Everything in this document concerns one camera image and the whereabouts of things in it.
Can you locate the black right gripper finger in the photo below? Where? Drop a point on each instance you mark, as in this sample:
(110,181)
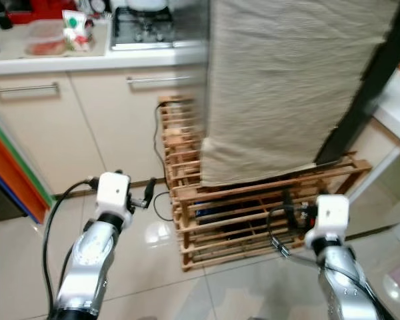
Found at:
(288,200)

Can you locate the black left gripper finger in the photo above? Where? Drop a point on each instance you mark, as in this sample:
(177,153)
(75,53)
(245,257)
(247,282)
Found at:
(150,190)
(117,172)

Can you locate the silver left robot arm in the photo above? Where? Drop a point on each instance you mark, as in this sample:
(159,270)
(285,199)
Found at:
(86,266)

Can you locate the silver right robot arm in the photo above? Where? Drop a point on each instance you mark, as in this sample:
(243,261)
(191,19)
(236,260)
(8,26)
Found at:
(340,280)

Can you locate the cream cabinet door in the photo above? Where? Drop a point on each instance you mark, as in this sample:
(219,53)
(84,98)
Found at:
(120,133)
(46,140)

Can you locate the wooden slatted rack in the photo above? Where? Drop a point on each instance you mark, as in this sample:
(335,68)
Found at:
(213,200)

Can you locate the green flat board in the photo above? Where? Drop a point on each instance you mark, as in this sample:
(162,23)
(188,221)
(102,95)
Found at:
(20,158)

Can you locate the orange flat board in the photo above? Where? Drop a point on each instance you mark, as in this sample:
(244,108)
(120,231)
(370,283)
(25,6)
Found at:
(13,170)

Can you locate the blue flat board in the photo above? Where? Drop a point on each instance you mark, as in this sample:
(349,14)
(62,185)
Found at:
(14,196)

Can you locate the beige woven cloth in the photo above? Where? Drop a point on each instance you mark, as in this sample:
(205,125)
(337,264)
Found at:
(286,86)

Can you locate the white counter table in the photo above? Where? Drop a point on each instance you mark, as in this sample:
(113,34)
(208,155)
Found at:
(396,100)

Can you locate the steel gas stove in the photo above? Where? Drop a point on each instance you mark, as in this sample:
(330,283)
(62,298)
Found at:
(153,33)

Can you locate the dark flat panel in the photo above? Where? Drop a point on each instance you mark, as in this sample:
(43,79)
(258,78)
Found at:
(373,83)

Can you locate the clear plastic food container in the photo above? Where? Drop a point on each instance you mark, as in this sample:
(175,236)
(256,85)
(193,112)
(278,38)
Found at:
(43,40)

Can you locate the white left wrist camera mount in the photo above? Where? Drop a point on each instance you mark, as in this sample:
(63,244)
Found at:
(113,193)

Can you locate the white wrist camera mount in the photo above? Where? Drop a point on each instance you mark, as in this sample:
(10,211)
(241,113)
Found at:
(113,193)
(332,213)

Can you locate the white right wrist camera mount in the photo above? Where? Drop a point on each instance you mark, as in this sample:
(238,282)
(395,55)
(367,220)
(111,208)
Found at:
(332,213)

